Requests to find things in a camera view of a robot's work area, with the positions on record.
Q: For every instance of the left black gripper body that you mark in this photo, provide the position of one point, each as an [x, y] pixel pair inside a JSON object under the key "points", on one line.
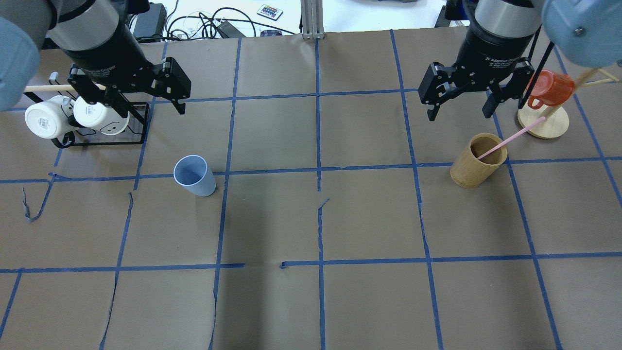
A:
{"points": [[108, 55]]}

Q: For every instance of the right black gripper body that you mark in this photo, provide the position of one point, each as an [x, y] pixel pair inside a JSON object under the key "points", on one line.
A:
{"points": [[492, 52]]}

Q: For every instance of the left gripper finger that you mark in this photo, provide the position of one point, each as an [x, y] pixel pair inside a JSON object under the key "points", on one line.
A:
{"points": [[80, 97], [177, 97]]}

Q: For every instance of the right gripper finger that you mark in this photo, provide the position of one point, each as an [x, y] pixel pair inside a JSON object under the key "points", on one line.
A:
{"points": [[433, 106], [496, 96]]}

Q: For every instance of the pink chopstick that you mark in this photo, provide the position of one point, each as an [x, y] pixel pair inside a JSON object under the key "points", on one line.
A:
{"points": [[511, 138]]}

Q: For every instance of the blue plastic cup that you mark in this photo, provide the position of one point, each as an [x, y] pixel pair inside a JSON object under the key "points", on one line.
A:
{"points": [[194, 174]]}

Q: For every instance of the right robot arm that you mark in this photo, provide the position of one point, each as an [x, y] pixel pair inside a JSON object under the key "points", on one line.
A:
{"points": [[588, 32]]}

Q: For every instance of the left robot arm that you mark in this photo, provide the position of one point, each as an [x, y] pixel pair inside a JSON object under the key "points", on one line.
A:
{"points": [[24, 26]]}

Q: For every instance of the white mug right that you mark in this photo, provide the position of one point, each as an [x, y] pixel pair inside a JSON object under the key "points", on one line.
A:
{"points": [[109, 121]]}

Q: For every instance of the white mug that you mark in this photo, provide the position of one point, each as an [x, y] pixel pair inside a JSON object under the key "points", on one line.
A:
{"points": [[109, 121], [50, 119]]}

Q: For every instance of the white mug left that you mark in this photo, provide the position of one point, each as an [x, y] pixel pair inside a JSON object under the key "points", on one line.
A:
{"points": [[50, 119]]}

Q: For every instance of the black power adapter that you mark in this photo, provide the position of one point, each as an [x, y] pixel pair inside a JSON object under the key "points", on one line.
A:
{"points": [[149, 26]]}

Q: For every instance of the red mug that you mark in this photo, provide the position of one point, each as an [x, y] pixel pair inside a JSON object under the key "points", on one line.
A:
{"points": [[551, 89]]}

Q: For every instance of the bamboo cylinder holder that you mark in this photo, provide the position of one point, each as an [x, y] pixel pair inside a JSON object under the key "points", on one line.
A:
{"points": [[478, 161]]}

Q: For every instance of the small remote control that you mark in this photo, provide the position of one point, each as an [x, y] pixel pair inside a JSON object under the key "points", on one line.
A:
{"points": [[270, 12]]}

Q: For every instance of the black wire mug rack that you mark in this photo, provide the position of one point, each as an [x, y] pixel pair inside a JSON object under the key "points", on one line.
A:
{"points": [[133, 134]]}

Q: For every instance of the aluminium frame post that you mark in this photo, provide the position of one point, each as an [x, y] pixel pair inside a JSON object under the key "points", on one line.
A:
{"points": [[312, 19]]}

